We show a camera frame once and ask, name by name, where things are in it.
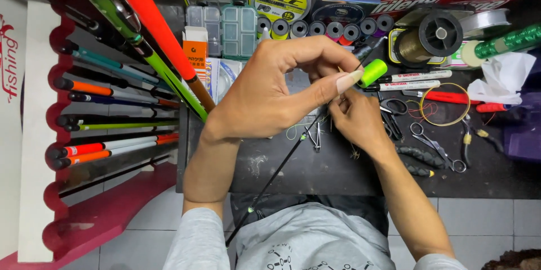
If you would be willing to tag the person's right hand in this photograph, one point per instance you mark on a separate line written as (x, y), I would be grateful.
(363, 126)

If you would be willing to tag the person's left hand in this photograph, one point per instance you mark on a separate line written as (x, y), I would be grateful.
(262, 92)

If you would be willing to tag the person's right fingers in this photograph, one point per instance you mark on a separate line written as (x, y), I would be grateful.
(343, 111)

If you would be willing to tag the thin black fishing rod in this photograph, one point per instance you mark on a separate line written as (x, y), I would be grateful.
(274, 175)

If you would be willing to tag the silver nail clipper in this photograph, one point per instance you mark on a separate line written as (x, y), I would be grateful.
(316, 137)

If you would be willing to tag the neon green thread spool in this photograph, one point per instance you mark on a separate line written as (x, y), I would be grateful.
(372, 72)

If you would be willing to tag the loose yellow green thread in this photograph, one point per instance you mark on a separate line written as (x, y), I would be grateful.
(296, 127)

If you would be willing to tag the white marker pen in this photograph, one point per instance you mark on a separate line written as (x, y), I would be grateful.
(401, 85)
(416, 77)

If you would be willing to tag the yellow rimmed flat packet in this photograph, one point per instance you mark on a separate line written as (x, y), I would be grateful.
(393, 46)

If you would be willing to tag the row of coloured thread spools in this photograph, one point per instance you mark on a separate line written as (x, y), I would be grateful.
(334, 29)

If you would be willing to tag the dark round line spool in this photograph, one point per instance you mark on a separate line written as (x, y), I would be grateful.
(338, 13)

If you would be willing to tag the silver scissors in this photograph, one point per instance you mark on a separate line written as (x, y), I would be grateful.
(435, 147)

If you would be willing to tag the large black spool brown line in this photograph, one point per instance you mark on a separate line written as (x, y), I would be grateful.
(431, 37)

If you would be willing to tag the clear packet of fishing line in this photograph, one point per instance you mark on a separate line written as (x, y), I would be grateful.
(222, 77)

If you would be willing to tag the small dark pliers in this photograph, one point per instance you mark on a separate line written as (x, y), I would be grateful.
(467, 139)

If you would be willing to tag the person's grey printed shirt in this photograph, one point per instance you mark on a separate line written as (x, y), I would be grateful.
(312, 236)

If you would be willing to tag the clear teal tackle box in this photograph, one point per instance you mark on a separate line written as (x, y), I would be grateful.
(239, 31)

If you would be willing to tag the orange and white carton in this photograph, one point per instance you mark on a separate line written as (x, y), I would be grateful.
(195, 52)

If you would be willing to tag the small clear tackle box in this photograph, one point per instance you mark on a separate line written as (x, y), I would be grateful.
(205, 24)

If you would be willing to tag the white plastic bag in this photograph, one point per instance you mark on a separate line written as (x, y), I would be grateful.
(503, 77)

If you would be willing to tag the clear spool of line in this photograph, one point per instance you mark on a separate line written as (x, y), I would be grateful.
(486, 20)

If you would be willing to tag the green glitter thread spool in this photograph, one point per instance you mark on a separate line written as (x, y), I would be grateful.
(503, 44)

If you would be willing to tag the purple plastic box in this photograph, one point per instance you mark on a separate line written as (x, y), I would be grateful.
(524, 130)

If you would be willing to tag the thick orange fishing rod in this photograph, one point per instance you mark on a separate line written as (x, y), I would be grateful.
(156, 24)

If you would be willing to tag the thick green black fishing rod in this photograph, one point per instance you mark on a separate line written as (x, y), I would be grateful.
(126, 29)

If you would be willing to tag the red rack of fishing rods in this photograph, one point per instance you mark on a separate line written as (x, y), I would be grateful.
(105, 134)

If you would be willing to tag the white banner with red print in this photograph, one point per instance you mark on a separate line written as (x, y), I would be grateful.
(8, 71)

